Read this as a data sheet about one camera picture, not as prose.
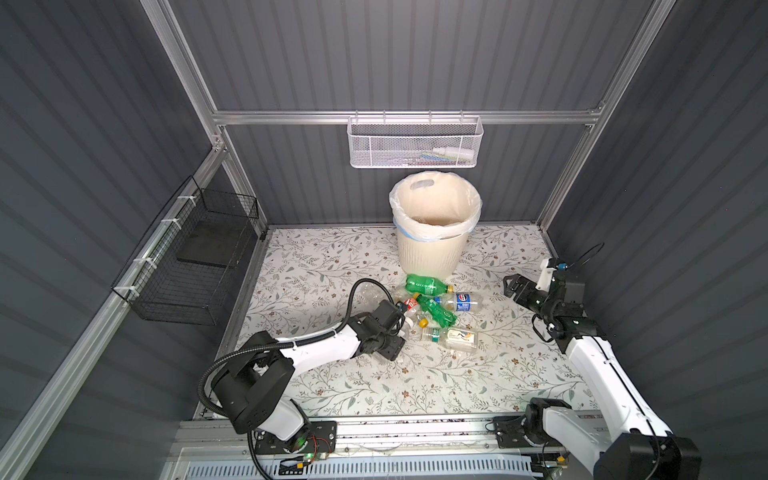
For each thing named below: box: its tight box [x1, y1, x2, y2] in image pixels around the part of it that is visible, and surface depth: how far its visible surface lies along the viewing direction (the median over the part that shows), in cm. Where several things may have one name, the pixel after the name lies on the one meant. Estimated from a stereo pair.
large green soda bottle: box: [405, 274, 455, 297], surface depth 101 cm
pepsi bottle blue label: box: [434, 292, 486, 313], surface depth 97 cm
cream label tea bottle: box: [440, 327, 478, 352], surface depth 87 cm
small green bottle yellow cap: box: [413, 292, 458, 328], surface depth 93 cm
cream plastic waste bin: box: [389, 170, 483, 280], surface depth 96 cm
